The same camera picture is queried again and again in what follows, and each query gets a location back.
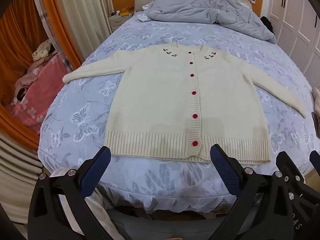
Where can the white ribbed curtain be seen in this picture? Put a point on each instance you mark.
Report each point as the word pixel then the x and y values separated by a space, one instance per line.
pixel 17 160

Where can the cream fluffy cloth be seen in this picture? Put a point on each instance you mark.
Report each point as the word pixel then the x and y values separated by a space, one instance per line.
pixel 317 100

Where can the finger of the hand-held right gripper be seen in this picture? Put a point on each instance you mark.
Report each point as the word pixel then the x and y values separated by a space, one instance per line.
pixel 290 166
pixel 315 158

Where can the blue butterfly bed sheet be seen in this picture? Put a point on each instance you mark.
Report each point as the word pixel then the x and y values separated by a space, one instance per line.
pixel 82 100

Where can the white crumpled cloth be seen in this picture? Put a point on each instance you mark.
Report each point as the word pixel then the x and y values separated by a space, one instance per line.
pixel 144 18

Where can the orange curtain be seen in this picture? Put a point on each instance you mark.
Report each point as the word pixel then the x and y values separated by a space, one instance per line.
pixel 17 37

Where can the white pleated curtain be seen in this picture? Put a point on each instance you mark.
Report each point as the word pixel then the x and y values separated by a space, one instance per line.
pixel 82 12

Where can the grey rumpled duvet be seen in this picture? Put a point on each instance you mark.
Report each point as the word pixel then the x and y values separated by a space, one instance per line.
pixel 205 12

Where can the pink patterned blanket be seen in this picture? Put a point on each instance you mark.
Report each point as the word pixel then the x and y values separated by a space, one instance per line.
pixel 42 90

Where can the cream plush toy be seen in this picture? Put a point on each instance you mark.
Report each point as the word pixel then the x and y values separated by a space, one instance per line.
pixel 41 50

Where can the white panelled wardrobe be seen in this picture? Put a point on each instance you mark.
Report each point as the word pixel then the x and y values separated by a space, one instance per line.
pixel 295 22

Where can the black bag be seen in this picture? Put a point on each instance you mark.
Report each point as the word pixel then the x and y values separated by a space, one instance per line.
pixel 267 23

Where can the cream knit cardigan red buttons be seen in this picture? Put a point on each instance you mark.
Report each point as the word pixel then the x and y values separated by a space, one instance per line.
pixel 160 100

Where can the white nightstand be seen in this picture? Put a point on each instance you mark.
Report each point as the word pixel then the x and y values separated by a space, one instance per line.
pixel 117 22

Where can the yellow box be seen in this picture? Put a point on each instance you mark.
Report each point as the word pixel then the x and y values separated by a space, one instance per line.
pixel 126 11

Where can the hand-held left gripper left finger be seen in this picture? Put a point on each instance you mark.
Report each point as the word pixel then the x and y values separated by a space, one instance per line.
pixel 96 173

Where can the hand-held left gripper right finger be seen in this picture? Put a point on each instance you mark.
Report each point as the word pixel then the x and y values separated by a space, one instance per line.
pixel 225 173

